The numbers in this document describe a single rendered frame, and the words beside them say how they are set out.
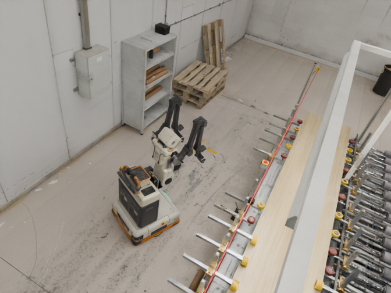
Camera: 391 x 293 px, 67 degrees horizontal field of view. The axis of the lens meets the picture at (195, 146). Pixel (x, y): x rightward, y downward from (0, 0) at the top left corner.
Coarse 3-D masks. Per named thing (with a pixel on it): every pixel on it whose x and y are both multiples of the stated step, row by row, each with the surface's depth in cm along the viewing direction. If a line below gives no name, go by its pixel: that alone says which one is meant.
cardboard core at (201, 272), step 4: (200, 272) 339; (204, 272) 341; (196, 276) 335; (200, 276) 335; (196, 280) 331; (200, 280) 334; (192, 284) 327; (196, 284) 328; (192, 288) 323; (196, 288) 326
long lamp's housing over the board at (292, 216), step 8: (344, 56) 290; (344, 64) 266; (336, 80) 243; (336, 88) 224; (328, 104) 208; (328, 112) 194; (320, 128) 182; (320, 136) 172; (320, 144) 164; (312, 152) 161; (312, 160) 153; (312, 168) 148; (304, 176) 145; (304, 184) 138; (296, 192) 139; (304, 192) 134; (296, 200) 132; (296, 208) 127; (288, 216) 127; (296, 216) 122; (288, 224) 126
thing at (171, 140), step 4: (164, 128) 319; (168, 128) 319; (160, 132) 321; (164, 132) 317; (168, 132) 315; (172, 132) 316; (160, 136) 319; (164, 136) 316; (168, 136) 313; (172, 136) 311; (176, 136) 313; (164, 140) 314; (168, 140) 312; (172, 140) 311; (176, 140) 314; (180, 140) 320; (168, 144) 311; (172, 144) 314; (176, 144) 319; (172, 148) 319
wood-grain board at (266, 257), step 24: (312, 120) 472; (312, 144) 422; (288, 168) 374; (336, 168) 389; (288, 192) 341; (336, 192) 353; (264, 216) 309; (264, 240) 287; (288, 240) 291; (240, 264) 264; (264, 264) 267; (312, 264) 275; (240, 288) 247; (264, 288) 250; (312, 288) 257
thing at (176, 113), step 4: (180, 100) 323; (176, 104) 327; (180, 104) 325; (176, 108) 330; (176, 112) 333; (176, 116) 337; (176, 120) 341; (172, 124) 347; (176, 124) 345; (172, 128) 350
